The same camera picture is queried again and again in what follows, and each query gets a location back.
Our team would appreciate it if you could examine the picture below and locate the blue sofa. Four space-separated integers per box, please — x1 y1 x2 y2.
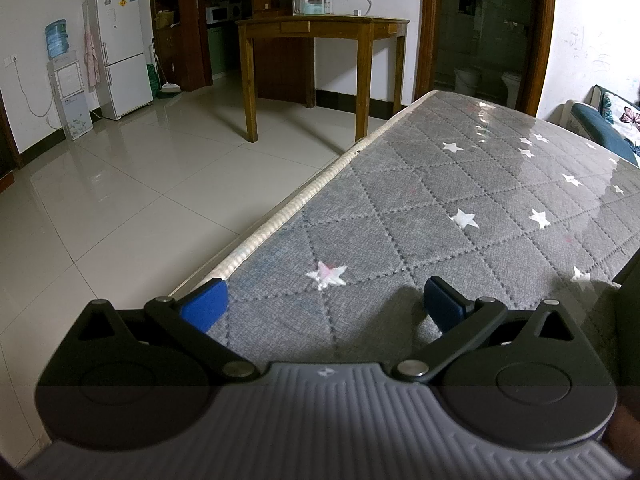
557 85 640 169

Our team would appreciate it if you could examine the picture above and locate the white refrigerator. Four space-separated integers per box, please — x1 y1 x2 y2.
82 0 155 121

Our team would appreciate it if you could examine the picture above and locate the wooden door frame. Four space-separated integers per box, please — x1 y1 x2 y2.
417 0 557 119

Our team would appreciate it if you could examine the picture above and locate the white microwave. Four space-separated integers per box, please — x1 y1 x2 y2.
206 4 242 25

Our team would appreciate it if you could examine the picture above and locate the grey star-quilted desktop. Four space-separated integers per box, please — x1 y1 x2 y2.
167 90 640 376

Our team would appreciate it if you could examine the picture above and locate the broom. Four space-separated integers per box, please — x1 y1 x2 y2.
152 52 182 99

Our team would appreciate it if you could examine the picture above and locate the pink apron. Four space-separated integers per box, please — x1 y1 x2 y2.
82 25 101 92

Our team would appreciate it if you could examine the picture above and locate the butterfly cushion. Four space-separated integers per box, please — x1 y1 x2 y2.
597 87 640 161

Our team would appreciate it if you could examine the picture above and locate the white toilet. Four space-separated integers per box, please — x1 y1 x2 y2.
501 71 524 106

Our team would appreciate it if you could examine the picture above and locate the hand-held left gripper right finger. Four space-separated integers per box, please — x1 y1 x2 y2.
391 276 582 385

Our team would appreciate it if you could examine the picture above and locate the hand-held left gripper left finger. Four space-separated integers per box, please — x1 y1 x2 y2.
70 276 261 387

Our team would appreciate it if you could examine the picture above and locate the trash bin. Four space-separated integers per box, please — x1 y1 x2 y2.
455 67 482 97

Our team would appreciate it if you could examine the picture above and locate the white water dispenser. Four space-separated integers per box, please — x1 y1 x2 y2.
46 52 94 141

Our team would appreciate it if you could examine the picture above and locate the blue water bottle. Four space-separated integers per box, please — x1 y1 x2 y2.
45 19 70 59

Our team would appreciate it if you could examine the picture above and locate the wooden table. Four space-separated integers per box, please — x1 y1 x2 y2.
235 14 411 144

